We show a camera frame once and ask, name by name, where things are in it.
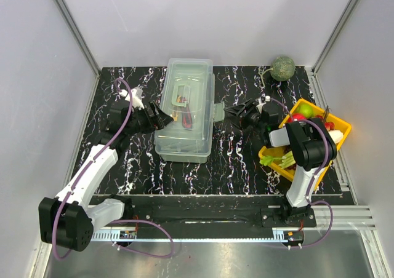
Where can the yellow plastic bin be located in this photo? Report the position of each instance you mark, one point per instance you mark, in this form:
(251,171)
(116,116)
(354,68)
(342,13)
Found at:
(341,125)

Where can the green celery stalk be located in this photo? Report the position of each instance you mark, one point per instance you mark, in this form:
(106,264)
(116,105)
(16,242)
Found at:
(287,161)

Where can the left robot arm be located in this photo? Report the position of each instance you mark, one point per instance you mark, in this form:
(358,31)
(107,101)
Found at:
(66,220)

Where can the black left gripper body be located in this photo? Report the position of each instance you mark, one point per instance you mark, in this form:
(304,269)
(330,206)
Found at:
(143,122)

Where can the red apple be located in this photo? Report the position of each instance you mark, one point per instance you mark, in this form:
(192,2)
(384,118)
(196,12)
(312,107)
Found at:
(298,117)

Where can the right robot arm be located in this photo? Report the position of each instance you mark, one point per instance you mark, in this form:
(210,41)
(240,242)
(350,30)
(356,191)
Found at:
(312,146)

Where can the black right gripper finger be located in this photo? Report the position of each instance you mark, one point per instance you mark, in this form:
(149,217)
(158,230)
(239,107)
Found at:
(239,109)
(237,120)

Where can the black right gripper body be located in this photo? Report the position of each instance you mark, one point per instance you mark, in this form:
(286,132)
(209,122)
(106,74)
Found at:
(253,118)

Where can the green netted melon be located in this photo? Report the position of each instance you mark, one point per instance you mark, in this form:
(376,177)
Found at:
(282,69)

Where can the small red apples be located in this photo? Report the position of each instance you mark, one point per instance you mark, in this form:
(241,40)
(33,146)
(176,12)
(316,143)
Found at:
(328,124)

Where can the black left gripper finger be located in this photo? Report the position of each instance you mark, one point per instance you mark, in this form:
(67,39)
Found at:
(153,110)
(161,119)

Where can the yellow utility knife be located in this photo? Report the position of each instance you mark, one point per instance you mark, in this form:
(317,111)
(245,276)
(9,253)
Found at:
(175,112)

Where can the clear and green toolbox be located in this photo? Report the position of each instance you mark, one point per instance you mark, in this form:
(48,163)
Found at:
(188,97)

